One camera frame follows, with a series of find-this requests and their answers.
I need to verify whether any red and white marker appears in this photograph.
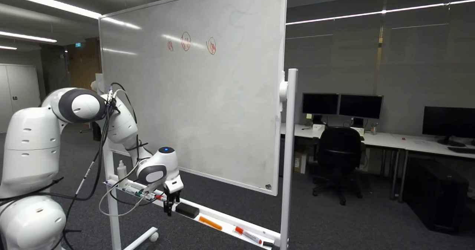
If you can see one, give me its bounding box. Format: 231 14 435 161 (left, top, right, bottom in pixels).
235 226 263 244

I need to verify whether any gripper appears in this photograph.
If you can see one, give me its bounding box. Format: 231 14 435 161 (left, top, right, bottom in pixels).
164 191 182 217

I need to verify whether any orange marker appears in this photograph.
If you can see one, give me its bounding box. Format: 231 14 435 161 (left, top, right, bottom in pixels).
199 216 223 231

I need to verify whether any black whiteboard eraser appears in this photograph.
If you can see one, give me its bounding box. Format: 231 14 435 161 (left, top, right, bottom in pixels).
175 203 200 219

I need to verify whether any black office chair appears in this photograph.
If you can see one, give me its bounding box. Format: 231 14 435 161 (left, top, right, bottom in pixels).
312 126 365 206

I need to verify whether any long thin ceiling light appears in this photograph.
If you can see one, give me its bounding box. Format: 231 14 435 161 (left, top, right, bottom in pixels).
286 0 475 25

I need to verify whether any green marker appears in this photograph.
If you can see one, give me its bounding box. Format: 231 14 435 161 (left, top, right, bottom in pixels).
122 188 144 199

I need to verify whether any white mobile whiteboard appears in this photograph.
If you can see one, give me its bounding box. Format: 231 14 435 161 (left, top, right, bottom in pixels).
98 0 298 250

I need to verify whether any black computer tower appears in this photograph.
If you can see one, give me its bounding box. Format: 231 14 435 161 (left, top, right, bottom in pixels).
404 160 469 236

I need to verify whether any monitor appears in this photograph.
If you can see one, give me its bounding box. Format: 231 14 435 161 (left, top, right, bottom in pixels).
422 106 475 147

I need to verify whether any cardboard box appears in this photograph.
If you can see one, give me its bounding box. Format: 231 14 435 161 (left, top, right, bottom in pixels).
294 152 309 175

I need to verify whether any row of white desks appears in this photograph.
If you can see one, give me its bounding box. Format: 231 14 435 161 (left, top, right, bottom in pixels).
281 123 475 203

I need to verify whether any white cabinet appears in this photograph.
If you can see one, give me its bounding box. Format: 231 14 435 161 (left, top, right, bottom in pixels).
0 64 41 134

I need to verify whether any row of monitors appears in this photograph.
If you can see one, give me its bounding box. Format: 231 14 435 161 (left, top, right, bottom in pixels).
302 92 384 128

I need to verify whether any ceiling light strip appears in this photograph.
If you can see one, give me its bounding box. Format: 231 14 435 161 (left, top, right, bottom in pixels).
0 30 58 43
0 0 102 20

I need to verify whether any wooden door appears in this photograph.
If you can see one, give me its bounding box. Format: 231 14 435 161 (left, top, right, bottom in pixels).
66 38 102 91

